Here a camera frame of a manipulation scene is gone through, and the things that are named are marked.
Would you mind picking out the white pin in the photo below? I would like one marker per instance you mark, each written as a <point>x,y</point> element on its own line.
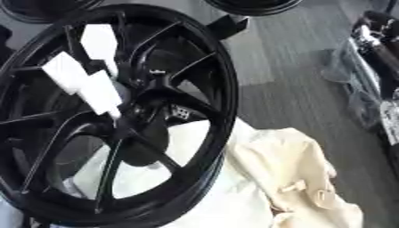
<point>98,41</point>
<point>65,71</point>
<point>101,92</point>

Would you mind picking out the black spoked wheel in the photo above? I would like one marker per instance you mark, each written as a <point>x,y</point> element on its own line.
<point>205,74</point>

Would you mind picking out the cream fabric bag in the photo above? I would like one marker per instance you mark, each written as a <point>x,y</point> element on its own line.
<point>286,160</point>

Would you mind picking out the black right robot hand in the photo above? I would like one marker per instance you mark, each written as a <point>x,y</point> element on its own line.
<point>379,26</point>

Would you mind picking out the black bracket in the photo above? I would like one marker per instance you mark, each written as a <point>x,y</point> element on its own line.
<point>228,26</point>

